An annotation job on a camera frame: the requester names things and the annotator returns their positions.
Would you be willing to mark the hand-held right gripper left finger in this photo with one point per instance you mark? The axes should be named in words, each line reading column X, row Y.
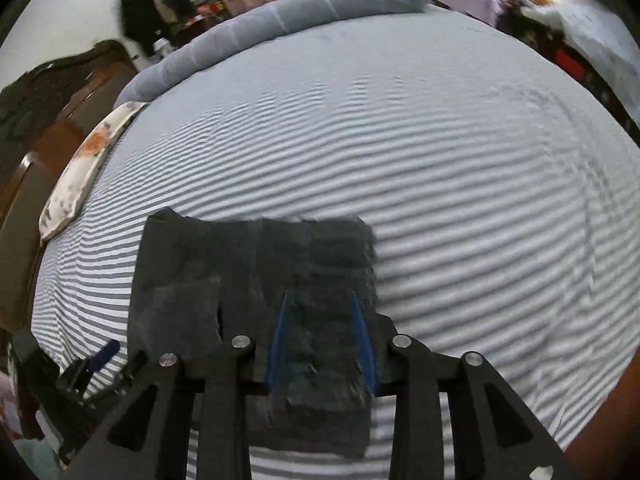
column 279, row 345

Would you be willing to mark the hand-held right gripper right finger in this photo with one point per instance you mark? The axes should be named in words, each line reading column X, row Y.
column 362, row 345

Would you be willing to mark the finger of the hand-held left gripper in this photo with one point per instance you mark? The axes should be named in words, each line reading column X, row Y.
column 106, row 351
column 132, row 365

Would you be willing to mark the dark grey denim pants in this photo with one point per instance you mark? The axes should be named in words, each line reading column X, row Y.
column 240, row 280

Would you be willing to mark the grey white striped bed sheet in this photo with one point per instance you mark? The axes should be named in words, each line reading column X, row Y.
column 380, row 160

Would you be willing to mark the floral pillow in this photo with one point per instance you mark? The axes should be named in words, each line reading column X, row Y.
column 82, row 165

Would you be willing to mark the wooden bed headboard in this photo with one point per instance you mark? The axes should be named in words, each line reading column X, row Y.
column 45, row 125

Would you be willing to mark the grey rolled blanket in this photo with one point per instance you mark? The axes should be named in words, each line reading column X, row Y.
column 280, row 25

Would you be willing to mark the hanging dark clothes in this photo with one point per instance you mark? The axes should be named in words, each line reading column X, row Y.
column 147, row 10

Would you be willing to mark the purple cloth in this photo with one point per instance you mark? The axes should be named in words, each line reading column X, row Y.
column 465, row 0

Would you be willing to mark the white dotted cloth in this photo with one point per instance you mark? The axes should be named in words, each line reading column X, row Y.
column 595, row 30

